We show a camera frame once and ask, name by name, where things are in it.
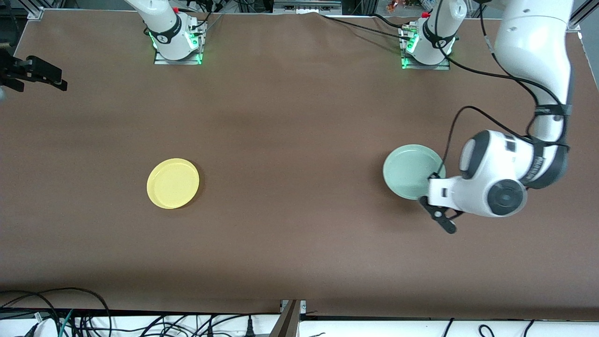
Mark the pale green round plate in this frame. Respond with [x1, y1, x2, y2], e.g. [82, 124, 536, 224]
[383, 144, 446, 201]

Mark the yellow round plate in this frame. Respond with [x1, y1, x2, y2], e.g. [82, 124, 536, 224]
[147, 158, 200, 210]

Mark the brown table cover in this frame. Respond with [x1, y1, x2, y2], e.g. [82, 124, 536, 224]
[0, 9, 599, 315]

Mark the aluminium frame corner profile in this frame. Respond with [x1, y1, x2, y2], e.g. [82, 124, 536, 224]
[19, 0, 45, 22]
[566, 0, 599, 33]

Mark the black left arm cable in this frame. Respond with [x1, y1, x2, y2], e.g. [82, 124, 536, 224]
[427, 0, 572, 183]

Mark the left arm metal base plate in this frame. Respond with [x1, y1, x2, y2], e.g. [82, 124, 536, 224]
[400, 23, 451, 71]

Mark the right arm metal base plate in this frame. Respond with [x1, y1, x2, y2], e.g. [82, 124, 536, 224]
[153, 21, 206, 65]

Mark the black cable across table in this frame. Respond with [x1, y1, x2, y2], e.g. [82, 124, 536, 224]
[320, 13, 415, 38]

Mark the long looped black cable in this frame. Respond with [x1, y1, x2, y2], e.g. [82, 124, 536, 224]
[0, 287, 111, 337]

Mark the grey aluminium post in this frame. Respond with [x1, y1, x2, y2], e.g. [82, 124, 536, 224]
[269, 300, 307, 337]

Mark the grey metal rail bracket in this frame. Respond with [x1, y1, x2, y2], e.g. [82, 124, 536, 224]
[274, 0, 342, 15]

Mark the green cable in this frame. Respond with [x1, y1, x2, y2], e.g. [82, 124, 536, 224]
[58, 309, 74, 337]

